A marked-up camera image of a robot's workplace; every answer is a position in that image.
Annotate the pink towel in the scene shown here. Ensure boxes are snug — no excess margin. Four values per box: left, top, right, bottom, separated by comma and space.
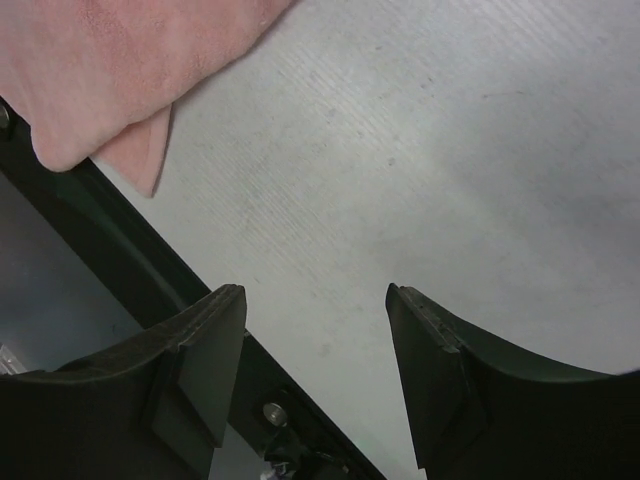
1, 1, 287, 197

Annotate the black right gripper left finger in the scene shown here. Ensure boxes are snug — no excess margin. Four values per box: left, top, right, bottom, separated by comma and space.
1, 285, 247, 479

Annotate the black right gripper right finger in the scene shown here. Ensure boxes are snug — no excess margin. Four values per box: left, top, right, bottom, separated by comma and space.
385, 284, 639, 479

